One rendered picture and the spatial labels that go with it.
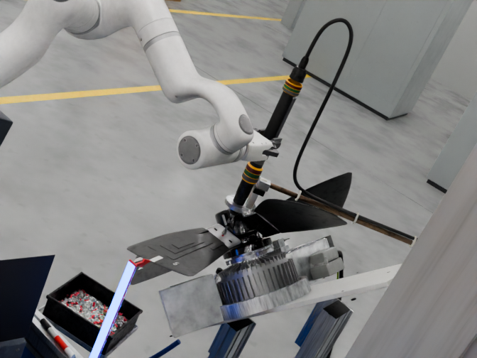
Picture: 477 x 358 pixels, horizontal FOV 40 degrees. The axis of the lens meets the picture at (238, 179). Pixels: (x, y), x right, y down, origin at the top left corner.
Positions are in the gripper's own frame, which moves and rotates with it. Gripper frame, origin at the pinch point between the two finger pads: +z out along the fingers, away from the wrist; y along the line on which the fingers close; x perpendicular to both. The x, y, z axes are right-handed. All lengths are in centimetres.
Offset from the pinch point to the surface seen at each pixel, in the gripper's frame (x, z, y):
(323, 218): -9.7, 1.7, 22.0
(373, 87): -122, 689, -240
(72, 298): -65, -21, -24
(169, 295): -48.5, -11.7, -1.2
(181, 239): -31.5, -12.7, -4.2
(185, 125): -151, 304, -233
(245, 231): -28.0, 5.2, 2.8
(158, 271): -51, -4, -12
